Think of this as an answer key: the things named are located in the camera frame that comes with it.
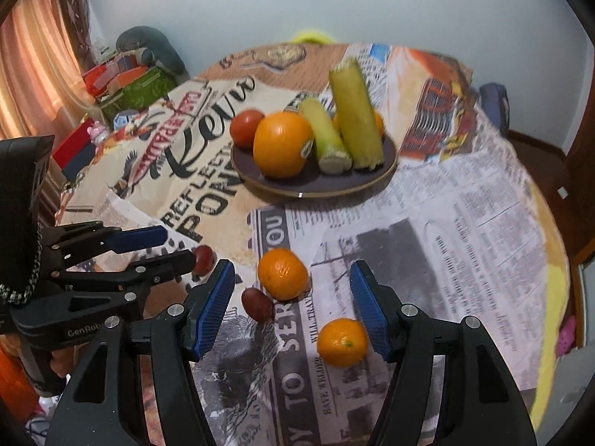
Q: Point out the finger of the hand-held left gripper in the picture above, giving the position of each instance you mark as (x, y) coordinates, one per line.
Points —
(139, 238)
(162, 267)

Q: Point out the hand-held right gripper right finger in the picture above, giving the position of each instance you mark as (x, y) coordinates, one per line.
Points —
(369, 309)

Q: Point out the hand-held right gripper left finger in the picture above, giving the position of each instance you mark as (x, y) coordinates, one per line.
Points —
(214, 309)

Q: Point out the red jujube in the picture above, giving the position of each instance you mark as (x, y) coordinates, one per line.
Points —
(203, 260)
(257, 304)

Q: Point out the small tangerine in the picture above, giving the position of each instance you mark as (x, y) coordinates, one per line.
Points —
(282, 273)
(343, 342)

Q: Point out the dark purple plate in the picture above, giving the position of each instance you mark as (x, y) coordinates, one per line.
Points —
(279, 185)

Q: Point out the red tomato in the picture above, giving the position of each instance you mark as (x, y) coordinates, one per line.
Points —
(245, 128)

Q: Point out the large orange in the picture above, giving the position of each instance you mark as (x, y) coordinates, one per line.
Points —
(282, 145)
(379, 123)

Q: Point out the green corn cob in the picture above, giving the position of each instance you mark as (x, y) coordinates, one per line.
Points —
(355, 116)
(325, 137)

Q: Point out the person's left hand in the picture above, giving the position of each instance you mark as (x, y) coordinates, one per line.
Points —
(59, 364)

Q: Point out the red and blue box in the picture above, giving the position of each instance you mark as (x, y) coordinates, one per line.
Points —
(76, 151)

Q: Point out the newspaper print tablecloth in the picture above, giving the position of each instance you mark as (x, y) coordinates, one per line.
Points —
(441, 251)

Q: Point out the pink toy figure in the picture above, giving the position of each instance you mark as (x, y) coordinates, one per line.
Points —
(98, 132)

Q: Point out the green patterned bag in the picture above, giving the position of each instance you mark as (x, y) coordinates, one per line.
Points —
(139, 90)

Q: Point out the pile of red boxes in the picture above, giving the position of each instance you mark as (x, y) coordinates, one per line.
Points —
(116, 74)

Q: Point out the orange striped curtain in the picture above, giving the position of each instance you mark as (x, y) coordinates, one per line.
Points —
(37, 55)

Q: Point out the grey plush toy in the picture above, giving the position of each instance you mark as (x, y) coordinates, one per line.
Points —
(153, 46)

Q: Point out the pink slipper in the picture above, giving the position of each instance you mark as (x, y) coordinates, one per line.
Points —
(566, 337)

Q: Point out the yellow chair back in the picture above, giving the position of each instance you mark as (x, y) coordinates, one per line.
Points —
(310, 36)

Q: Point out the white wall outlet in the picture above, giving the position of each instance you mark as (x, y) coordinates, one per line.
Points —
(563, 193)

